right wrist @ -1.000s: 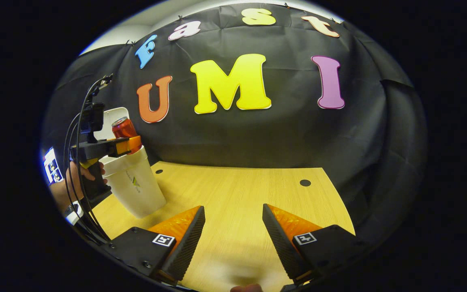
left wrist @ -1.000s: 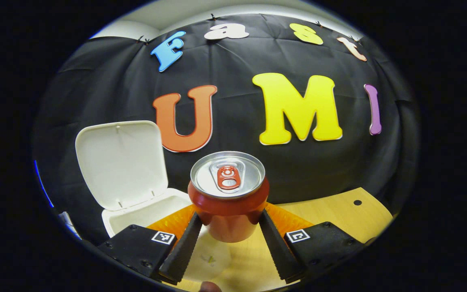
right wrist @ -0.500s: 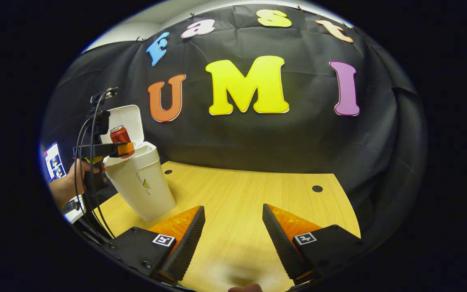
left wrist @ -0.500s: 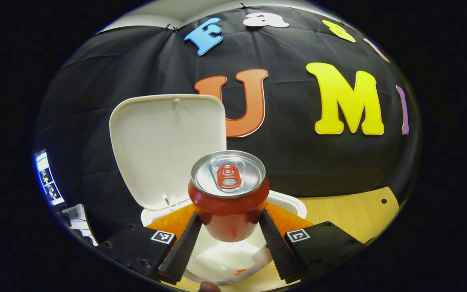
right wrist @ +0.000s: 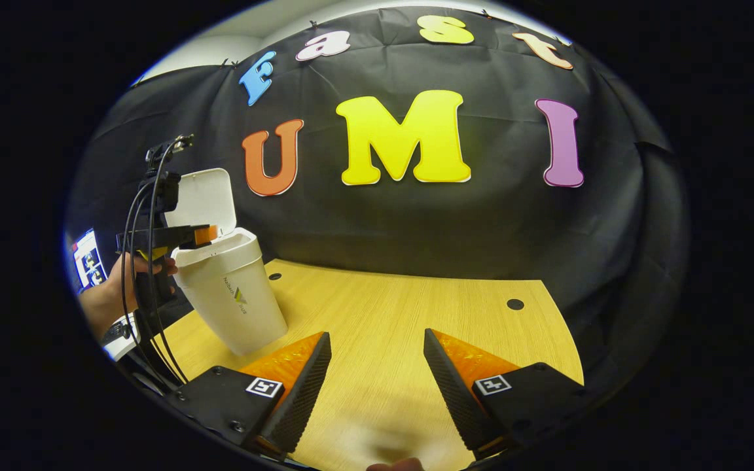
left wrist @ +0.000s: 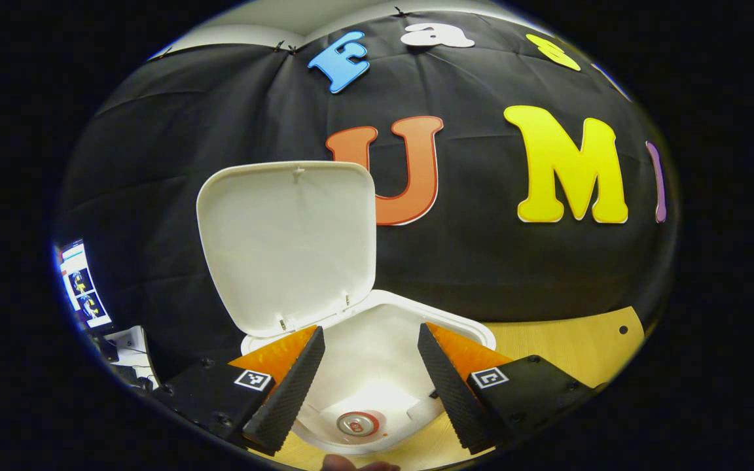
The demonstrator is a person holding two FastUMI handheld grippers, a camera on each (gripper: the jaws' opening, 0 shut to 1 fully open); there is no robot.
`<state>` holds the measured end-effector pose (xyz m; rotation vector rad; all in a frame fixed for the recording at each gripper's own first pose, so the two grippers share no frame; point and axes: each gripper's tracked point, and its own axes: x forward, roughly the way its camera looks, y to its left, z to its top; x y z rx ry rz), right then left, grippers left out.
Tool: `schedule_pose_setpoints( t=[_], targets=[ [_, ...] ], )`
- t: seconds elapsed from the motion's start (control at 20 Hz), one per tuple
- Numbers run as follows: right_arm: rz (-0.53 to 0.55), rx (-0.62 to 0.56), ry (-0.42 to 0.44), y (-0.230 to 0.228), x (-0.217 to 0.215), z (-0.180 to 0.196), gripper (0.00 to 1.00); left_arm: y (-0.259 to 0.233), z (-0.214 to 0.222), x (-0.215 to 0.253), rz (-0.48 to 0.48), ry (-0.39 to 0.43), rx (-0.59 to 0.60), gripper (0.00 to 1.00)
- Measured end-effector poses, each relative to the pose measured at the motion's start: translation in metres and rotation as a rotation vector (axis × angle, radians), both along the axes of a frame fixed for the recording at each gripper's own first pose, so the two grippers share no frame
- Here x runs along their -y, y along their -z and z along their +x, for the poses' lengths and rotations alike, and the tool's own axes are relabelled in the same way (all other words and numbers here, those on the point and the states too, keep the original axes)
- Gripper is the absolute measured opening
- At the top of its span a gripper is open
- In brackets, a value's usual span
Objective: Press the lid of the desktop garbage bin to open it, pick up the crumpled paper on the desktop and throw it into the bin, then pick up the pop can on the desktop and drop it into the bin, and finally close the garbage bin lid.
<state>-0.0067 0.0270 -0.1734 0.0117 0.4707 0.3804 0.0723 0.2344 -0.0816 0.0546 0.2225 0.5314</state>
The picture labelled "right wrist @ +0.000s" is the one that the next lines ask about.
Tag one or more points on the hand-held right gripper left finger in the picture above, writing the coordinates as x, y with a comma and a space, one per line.
302, 392

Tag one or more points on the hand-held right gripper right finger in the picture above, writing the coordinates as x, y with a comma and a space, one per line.
459, 399

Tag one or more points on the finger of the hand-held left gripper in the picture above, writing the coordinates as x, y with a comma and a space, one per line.
177, 237

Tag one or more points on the white garbage bin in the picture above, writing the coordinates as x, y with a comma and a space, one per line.
239, 307

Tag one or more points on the wooden desktop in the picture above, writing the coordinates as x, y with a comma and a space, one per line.
383, 314

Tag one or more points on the computer monitor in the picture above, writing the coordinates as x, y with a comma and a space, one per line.
89, 261

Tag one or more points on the black wristwatch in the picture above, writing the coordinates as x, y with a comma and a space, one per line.
118, 331

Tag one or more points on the black backdrop cloth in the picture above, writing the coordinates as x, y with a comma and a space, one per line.
416, 222

